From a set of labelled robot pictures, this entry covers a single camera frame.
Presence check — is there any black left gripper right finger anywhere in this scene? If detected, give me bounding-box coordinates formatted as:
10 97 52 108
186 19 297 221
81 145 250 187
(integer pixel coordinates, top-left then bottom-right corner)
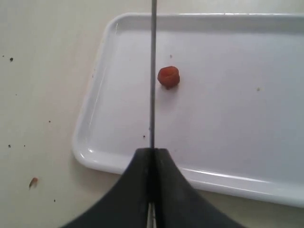
152 149 243 228

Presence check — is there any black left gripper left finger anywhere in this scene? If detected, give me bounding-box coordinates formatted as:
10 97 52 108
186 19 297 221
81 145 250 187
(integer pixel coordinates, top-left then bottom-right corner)
63 148 152 228

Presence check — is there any thin metal skewer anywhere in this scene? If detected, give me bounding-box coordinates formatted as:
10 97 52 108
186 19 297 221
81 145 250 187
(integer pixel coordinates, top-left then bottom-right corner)
146 0 158 228

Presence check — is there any small red fruit ball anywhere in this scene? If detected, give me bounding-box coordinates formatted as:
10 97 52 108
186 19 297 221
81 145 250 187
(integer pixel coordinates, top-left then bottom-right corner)
157 66 180 89

